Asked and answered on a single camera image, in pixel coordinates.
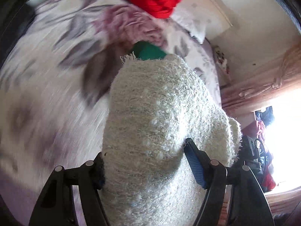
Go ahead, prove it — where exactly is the white fluffy sweater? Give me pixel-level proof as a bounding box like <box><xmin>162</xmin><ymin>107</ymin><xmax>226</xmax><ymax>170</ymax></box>
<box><xmin>100</xmin><ymin>55</ymin><xmax>241</xmax><ymax>225</ymax></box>

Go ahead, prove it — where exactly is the pink window curtain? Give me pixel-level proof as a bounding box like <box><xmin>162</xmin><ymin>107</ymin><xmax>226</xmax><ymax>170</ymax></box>
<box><xmin>220</xmin><ymin>43</ymin><xmax>300</xmax><ymax>116</ymax></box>

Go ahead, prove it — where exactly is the floral purple bed blanket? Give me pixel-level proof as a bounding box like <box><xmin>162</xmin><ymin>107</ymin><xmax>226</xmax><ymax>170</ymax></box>
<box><xmin>1</xmin><ymin>0</ymin><xmax>221</xmax><ymax>225</ymax></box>

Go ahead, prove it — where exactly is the cluttered bedside table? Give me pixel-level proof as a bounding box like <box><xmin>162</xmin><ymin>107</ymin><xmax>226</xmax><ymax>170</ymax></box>
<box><xmin>213</xmin><ymin>45</ymin><xmax>231</xmax><ymax>86</ymax></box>

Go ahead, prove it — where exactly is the white pillow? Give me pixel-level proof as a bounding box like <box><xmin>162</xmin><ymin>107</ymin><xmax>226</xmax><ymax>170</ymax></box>
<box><xmin>171</xmin><ymin>4</ymin><xmax>207</xmax><ymax>44</ymax></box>

